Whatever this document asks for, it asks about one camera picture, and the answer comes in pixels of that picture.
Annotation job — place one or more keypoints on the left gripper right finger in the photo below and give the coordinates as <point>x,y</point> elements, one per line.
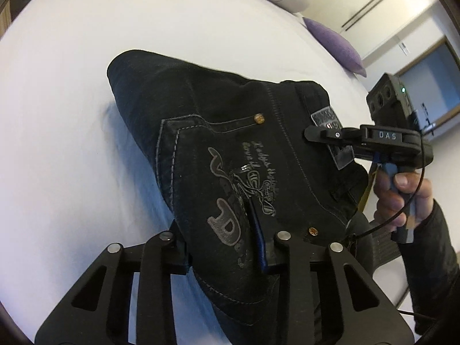
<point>316,231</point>

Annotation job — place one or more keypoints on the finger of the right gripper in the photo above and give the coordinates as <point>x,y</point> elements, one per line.
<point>317,134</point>

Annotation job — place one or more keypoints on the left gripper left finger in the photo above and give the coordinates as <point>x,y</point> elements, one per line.
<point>164,253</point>

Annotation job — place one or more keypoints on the black denim pants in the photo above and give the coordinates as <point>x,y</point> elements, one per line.
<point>229,155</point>

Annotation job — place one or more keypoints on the person's right hand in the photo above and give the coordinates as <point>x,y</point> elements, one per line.
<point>390,195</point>

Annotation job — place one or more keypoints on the person's dark trousers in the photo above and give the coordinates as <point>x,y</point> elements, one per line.
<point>373,250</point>

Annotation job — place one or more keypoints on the purple cushion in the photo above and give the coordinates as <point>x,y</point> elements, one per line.
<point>337,46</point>

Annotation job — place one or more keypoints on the white wardrobe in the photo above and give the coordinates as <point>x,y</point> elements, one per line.
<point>367,24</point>

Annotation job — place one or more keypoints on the dark jacket sleeve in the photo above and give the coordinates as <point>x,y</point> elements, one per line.
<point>432,272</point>

